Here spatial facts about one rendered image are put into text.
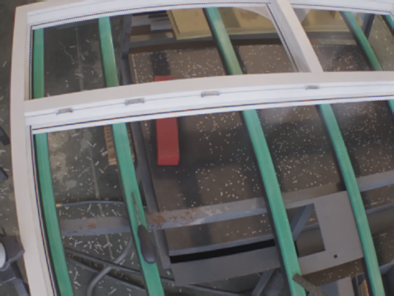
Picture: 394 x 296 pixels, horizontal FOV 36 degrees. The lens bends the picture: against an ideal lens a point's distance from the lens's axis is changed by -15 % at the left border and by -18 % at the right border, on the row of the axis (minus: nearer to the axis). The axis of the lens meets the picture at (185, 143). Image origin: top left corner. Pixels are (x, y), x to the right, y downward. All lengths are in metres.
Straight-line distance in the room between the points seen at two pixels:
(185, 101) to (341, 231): 0.55
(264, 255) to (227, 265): 0.12
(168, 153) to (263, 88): 0.37
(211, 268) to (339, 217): 0.43
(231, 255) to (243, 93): 0.46
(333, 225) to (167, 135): 0.63
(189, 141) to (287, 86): 0.41
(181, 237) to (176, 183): 0.18
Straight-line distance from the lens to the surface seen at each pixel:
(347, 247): 1.67
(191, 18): 2.36
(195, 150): 2.05
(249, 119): 1.80
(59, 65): 3.06
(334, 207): 1.72
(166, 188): 1.98
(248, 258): 1.93
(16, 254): 1.46
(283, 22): 2.04
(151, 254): 1.52
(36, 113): 1.71
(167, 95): 1.73
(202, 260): 1.90
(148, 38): 2.31
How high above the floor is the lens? 2.27
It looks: 54 degrees down
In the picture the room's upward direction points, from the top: 9 degrees clockwise
